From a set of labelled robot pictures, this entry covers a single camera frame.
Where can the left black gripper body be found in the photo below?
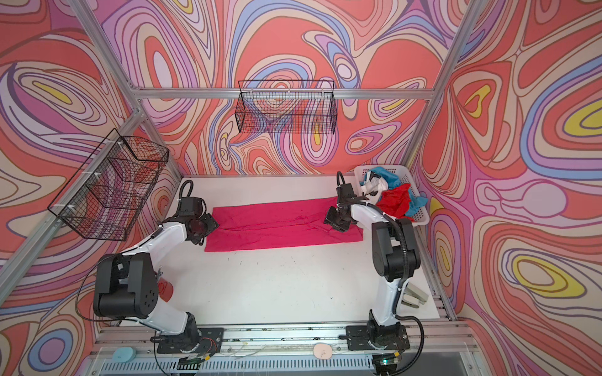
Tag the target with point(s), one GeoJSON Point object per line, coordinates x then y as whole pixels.
{"type": "Point", "coordinates": [207, 224]}

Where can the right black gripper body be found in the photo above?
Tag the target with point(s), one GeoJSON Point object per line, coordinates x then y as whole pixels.
{"type": "Point", "coordinates": [339, 219]}

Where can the magenta pink t shirt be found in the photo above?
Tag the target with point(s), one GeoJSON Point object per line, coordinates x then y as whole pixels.
{"type": "Point", "coordinates": [289, 224]}

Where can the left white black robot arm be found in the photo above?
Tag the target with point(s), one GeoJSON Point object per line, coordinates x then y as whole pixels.
{"type": "Point", "coordinates": [127, 283]}

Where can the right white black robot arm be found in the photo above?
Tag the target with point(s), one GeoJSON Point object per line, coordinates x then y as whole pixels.
{"type": "Point", "coordinates": [395, 259]}

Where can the white black t shirt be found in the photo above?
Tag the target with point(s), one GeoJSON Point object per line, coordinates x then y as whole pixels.
{"type": "Point", "coordinates": [373, 186]}

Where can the red t shirt in basket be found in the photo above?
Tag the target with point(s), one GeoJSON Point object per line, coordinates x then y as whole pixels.
{"type": "Point", "coordinates": [396, 202]}

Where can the teal t shirt in basket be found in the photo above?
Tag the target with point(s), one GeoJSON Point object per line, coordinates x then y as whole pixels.
{"type": "Point", "coordinates": [397, 176]}

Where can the white plastic laundry basket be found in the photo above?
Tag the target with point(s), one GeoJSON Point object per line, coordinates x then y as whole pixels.
{"type": "Point", "coordinates": [360, 172]}

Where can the red pencil cup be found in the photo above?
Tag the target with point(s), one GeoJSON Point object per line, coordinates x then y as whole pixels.
{"type": "Point", "coordinates": [165, 289]}

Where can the grey stapler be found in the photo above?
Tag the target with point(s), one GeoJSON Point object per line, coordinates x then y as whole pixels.
{"type": "Point", "coordinates": [413, 296]}

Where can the pink round disc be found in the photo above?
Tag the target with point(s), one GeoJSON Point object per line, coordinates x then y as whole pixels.
{"type": "Point", "coordinates": [323, 351]}

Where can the light blue round disc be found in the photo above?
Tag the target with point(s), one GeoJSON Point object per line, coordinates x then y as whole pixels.
{"type": "Point", "coordinates": [124, 355]}

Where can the black wire basket left wall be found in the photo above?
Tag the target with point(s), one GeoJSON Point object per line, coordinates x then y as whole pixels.
{"type": "Point", "coordinates": [103, 200]}

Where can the black wire basket wall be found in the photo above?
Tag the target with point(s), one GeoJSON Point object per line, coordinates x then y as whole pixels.
{"type": "Point", "coordinates": [278, 106]}
{"type": "Point", "coordinates": [103, 200]}

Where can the black wire basket back wall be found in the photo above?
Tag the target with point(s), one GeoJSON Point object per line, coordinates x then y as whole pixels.
{"type": "Point", "coordinates": [278, 106]}

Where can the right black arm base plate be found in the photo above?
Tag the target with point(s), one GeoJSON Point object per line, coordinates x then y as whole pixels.
{"type": "Point", "coordinates": [365, 338]}

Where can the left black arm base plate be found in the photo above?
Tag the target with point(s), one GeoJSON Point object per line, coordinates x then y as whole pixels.
{"type": "Point", "coordinates": [208, 340]}

